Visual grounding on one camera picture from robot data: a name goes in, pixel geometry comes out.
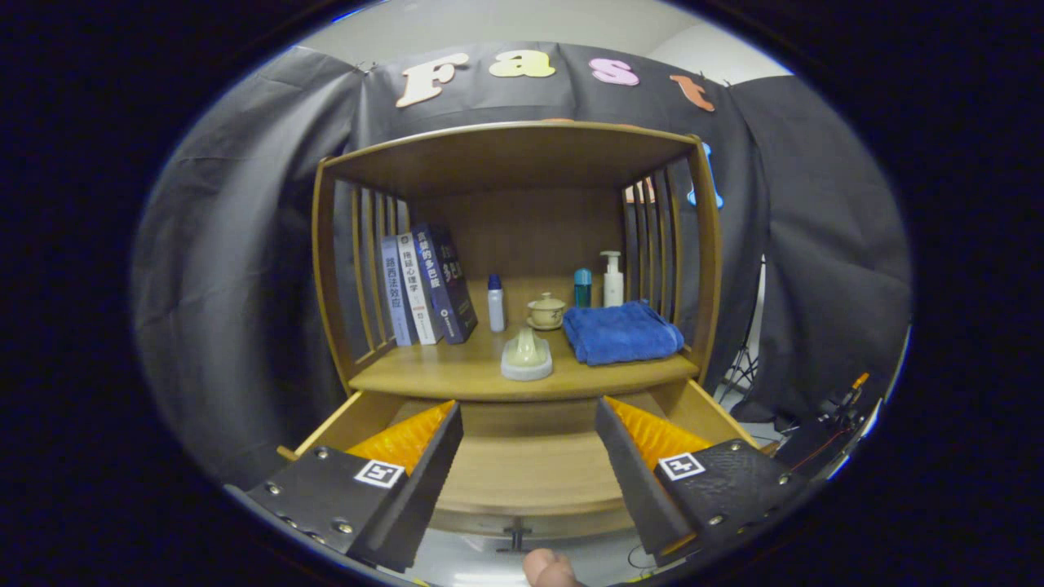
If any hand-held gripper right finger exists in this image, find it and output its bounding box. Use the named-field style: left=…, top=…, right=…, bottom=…
left=595, top=396, right=816, bottom=566

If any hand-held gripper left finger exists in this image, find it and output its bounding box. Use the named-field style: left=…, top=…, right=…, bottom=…
left=224, top=399, right=464, bottom=573

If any wooden drawer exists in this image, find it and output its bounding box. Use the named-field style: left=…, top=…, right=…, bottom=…
left=276, top=379, right=780, bottom=555

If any pale green citrus juicer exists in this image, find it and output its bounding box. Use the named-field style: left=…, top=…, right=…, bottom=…
left=500, top=327, right=554, bottom=382

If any wooden countertop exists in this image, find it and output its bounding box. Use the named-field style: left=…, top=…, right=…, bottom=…
left=349, top=277, right=702, bottom=402

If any wooden cabinet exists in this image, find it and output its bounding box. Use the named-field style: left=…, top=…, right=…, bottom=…
left=311, top=121, right=724, bottom=402

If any blue folded towel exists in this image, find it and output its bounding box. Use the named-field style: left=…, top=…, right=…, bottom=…
left=562, top=300, right=686, bottom=366

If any black tripod stand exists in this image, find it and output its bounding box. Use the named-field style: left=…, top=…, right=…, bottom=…
left=716, top=261, right=768, bottom=404

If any black device orange tip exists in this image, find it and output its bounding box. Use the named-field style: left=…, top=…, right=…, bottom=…
left=775, top=373, right=886, bottom=482

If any beige lidded teacup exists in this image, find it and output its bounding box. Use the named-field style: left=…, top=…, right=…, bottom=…
left=525, top=292, right=567, bottom=331

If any light blue book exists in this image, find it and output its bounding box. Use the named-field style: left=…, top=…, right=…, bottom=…
left=380, top=236, right=413, bottom=347

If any white book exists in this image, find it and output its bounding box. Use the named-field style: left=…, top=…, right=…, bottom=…
left=396, top=232, right=441, bottom=346

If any white pump bottle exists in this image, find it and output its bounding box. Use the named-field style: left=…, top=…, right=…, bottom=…
left=600, top=250, right=625, bottom=308

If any dark blue book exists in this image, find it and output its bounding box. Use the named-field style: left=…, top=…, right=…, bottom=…
left=411, top=223, right=479, bottom=345

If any black backdrop cloth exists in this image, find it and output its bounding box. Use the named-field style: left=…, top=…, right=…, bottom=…
left=130, top=41, right=913, bottom=490

